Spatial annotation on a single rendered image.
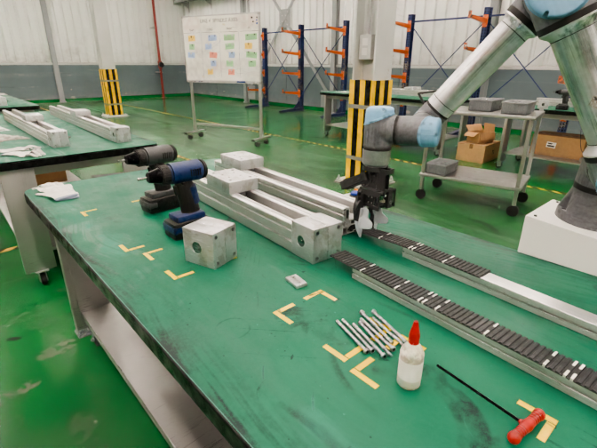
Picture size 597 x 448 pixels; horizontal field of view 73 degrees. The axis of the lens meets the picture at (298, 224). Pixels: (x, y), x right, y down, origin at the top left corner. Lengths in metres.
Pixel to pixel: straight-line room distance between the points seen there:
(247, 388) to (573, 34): 0.90
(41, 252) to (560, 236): 2.57
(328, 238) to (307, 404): 0.50
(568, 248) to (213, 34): 6.47
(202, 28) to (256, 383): 6.82
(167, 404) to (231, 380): 0.81
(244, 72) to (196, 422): 5.89
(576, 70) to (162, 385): 1.47
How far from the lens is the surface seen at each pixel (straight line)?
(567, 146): 5.80
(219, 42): 7.07
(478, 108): 4.09
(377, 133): 1.09
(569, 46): 1.04
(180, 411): 1.48
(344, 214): 1.21
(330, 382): 0.71
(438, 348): 0.81
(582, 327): 0.97
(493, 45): 1.17
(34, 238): 2.79
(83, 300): 2.07
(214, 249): 1.02
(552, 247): 1.24
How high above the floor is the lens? 1.26
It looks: 22 degrees down
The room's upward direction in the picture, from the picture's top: straight up
